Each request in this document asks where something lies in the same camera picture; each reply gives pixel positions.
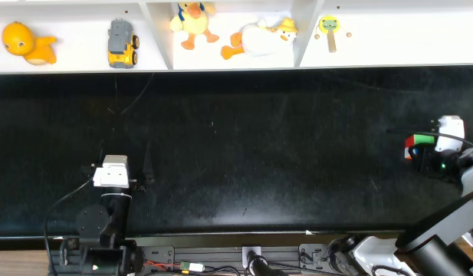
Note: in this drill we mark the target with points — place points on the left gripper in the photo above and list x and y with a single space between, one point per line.
138 188

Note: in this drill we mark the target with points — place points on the grey and yellow toy truck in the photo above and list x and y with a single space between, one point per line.
121 44

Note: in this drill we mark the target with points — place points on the yellow rattle drum toy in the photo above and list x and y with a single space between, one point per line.
330 27

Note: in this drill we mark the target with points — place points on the many-coloured puzzle cube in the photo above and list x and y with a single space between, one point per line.
418 141

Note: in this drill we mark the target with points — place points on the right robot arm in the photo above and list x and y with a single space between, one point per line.
443 230

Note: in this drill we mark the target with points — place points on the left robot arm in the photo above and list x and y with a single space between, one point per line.
113 214

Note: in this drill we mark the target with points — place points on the yellow plush duck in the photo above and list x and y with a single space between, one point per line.
194 23

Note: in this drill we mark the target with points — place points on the yellow rubber duck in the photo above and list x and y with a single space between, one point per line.
19 38

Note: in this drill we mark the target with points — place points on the white plush goose with hat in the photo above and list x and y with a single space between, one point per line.
259 40

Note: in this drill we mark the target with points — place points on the white shelf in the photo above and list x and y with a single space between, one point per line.
412 46

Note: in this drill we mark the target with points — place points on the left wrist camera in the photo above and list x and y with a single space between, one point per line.
111 172

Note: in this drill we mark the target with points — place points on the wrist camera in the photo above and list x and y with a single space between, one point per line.
111 172
450 132

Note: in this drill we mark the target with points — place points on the mounting rail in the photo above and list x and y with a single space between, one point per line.
221 258

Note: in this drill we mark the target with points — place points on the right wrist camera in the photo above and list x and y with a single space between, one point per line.
450 132

